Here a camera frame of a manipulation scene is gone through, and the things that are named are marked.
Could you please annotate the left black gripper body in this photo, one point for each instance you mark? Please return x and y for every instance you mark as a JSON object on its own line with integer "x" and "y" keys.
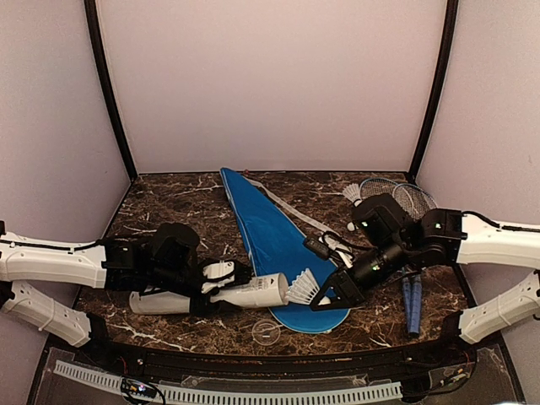
{"x": 166, "y": 278}

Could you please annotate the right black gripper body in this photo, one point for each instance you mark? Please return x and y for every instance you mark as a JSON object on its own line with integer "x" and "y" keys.
{"x": 393, "y": 256}

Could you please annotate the white shuttlecock tube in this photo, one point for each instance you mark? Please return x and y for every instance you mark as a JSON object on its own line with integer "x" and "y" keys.
{"x": 260, "y": 292}

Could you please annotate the blue racket bag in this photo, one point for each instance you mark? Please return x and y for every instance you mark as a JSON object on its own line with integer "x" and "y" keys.
{"x": 275, "y": 245}

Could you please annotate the clear plastic tube lid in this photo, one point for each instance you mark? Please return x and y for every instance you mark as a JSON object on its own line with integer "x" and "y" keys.
{"x": 266, "y": 332}

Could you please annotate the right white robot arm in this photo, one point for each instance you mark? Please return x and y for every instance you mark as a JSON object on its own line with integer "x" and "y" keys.
{"x": 442, "y": 237}

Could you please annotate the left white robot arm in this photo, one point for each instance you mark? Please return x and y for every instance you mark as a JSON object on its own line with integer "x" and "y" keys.
{"x": 118, "y": 263}

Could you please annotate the blue badminton racket right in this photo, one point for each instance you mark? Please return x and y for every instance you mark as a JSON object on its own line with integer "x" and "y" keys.
{"x": 417, "y": 202}

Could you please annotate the blue badminton racket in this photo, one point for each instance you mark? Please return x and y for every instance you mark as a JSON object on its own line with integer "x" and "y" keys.
{"x": 417, "y": 202}
{"x": 376, "y": 186}

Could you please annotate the blue badminton racket left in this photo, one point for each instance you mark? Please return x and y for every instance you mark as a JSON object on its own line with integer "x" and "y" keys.
{"x": 376, "y": 186}

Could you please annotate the small circuit board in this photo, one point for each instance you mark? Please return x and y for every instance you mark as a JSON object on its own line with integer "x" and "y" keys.
{"x": 138, "y": 389}

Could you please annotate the white slotted cable duct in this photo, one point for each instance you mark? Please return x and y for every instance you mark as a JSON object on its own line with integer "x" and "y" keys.
{"x": 170, "y": 394}

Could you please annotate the black front table rail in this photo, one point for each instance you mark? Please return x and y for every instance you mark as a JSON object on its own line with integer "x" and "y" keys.
{"x": 405, "y": 362}

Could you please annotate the black right corner post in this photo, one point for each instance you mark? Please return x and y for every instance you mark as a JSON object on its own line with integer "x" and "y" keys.
{"x": 444, "y": 54}

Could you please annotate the black corner post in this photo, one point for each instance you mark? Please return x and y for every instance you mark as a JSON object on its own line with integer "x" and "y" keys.
{"x": 104, "y": 76}
{"x": 444, "y": 54}

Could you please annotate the black left corner post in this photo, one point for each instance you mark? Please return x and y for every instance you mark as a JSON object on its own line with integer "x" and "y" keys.
{"x": 104, "y": 76}

